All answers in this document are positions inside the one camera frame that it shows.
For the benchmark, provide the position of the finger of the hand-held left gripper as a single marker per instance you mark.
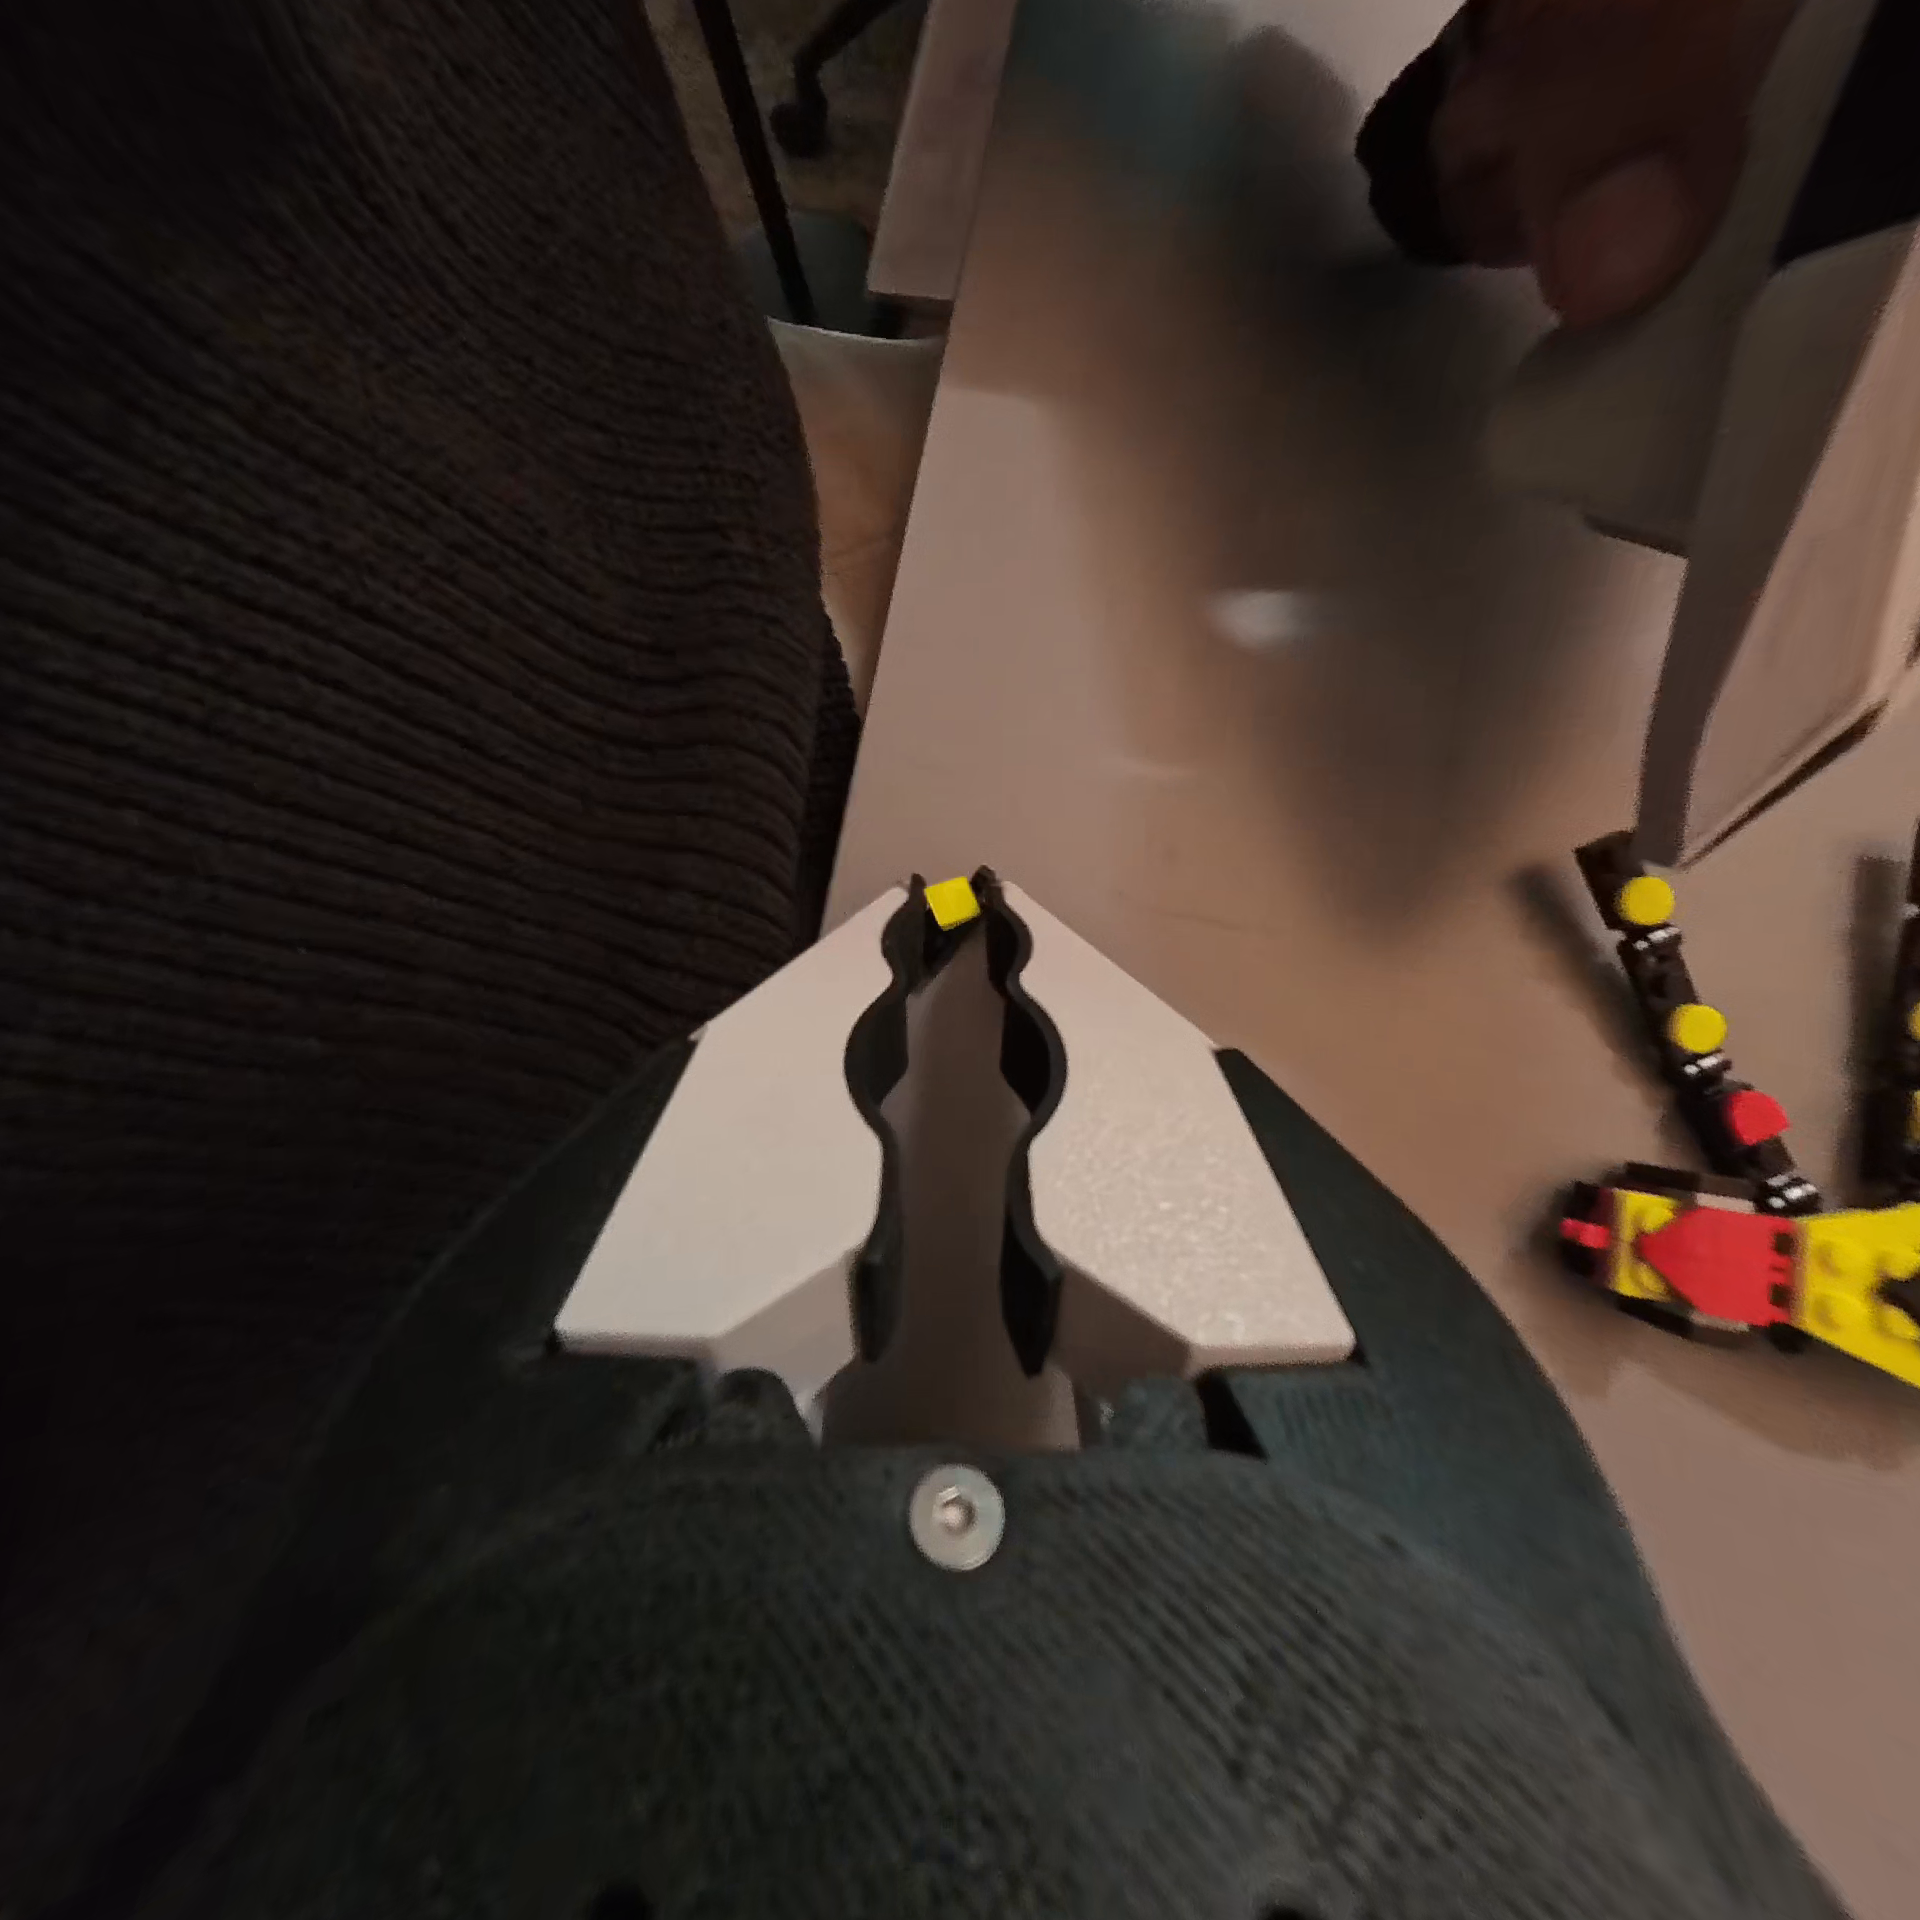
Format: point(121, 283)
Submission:
point(1798, 525)

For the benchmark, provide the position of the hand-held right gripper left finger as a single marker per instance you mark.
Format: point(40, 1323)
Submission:
point(734, 1202)

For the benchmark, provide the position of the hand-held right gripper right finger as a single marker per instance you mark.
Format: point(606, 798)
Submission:
point(1184, 1202)

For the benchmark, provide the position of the black yellow lego leg segment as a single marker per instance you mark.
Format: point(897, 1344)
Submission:
point(948, 902)

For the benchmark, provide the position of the black yellow red lego model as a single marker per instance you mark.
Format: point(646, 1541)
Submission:
point(1709, 1253)

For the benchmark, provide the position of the person's black knit clothing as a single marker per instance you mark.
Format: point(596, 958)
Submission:
point(299, 751)

